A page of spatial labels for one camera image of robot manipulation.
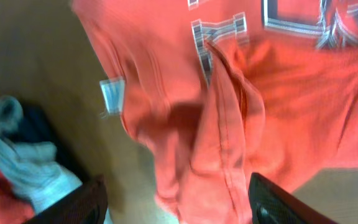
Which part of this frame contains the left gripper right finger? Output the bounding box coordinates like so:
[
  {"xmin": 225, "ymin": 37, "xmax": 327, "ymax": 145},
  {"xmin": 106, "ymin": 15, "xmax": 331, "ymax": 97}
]
[{"xmin": 248, "ymin": 172, "xmax": 336, "ymax": 224}]

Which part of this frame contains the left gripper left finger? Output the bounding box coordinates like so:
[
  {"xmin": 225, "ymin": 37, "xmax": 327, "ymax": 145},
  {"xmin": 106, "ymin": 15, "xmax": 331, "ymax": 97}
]
[{"xmin": 25, "ymin": 175, "xmax": 108, "ymax": 224}]

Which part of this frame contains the red printed t-shirt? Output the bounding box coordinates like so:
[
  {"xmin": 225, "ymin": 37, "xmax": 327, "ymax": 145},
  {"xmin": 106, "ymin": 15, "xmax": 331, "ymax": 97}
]
[{"xmin": 72, "ymin": 0, "xmax": 358, "ymax": 223}]

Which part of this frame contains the folded navy garment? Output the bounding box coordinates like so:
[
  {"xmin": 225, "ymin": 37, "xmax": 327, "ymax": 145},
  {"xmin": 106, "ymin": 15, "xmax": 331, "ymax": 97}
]
[{"xmin": 5, "ymin": 102, "xmax": 90, "ymax": 182}]

